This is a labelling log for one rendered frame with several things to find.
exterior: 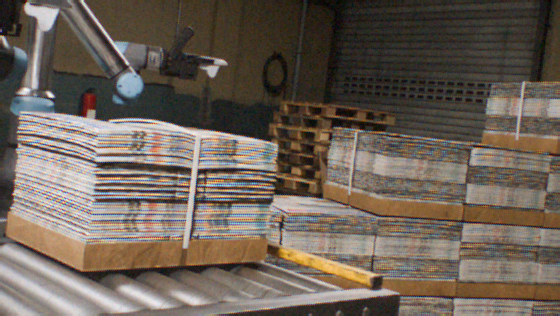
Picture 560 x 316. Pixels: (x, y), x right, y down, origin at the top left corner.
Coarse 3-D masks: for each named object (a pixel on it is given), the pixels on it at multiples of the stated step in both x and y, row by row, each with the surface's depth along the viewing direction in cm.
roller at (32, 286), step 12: (0, 264) 118; (12, 264) 118; (0, 276) 115; (12, 276) 113; (24, 276) 112; (36, 276) 112; (12, 288) 112; (24, 288) 109; (36, 288) 108; (48, 288) 107; (60, 288) 107; (36, 300) 106; (48, 300) 104; (60, 300) 102; (72, 300) 102; (84, 300) 103; (60, 312) 101; (72, 312) 99; (84, 312) 98; (96, 312) 97
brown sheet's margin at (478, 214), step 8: (464, 208) 227; (472, 208) 226; (480, 208) 227; (488, 208) 228; (464, 216) 227; (472, 216) 226; (480, 216) 227; (488, 216) 228; (496, 216) 229; (504, 216) 230; (512, 216) 232; (520, 216) 233; (528, 216) 234; (536, 216) 235; (520, 224) 233; (528, 224) 234; (536, 224) 235
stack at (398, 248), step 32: (288, 224) 206; (320, 224) 209; (352, 224) 213; (384, 224) 216; (416, 224) 220; (448, 224) 224; (480, 224) 229; (320, 256) 210; (352, 256) 214; (384, 256) 218; (416, 256) 222; (448, 256) 226; (480, 256) 230; (512, 256) 234
